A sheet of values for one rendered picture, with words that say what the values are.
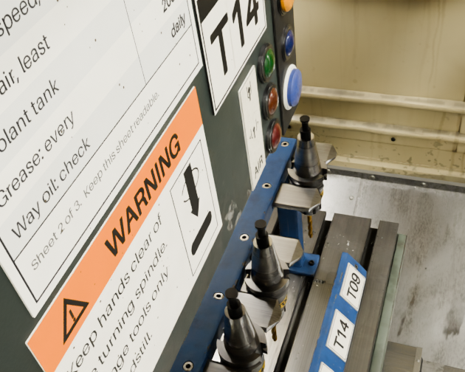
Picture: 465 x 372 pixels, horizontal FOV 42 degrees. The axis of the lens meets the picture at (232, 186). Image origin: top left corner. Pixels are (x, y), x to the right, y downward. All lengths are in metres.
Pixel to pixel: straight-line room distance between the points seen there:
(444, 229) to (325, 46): 0.50
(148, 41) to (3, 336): 0.13
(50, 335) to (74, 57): 0.10
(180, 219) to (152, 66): 0.09
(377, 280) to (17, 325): 1.07
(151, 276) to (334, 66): 1.08
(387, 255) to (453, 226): 0.24
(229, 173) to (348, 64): 0.97
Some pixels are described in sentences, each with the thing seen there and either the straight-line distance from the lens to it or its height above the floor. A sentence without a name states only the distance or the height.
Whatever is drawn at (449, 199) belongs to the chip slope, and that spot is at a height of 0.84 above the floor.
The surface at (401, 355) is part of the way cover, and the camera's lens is 1.36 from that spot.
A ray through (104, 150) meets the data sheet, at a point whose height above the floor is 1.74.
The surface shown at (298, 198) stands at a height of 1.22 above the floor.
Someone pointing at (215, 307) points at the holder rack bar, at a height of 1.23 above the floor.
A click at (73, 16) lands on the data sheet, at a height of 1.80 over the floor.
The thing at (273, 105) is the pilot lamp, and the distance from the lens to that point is 0.43.
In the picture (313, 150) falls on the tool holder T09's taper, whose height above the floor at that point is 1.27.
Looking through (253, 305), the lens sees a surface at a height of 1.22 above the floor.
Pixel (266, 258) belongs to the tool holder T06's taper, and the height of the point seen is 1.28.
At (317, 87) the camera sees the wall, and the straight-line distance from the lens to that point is 1.38.
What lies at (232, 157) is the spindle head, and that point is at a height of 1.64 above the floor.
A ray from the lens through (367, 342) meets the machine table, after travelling 1.17.
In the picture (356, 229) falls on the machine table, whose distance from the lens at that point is 1.33.
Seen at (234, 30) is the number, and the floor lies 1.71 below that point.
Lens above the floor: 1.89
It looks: 43 degrees down
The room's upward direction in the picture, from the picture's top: 10 degrees counter-clockwise
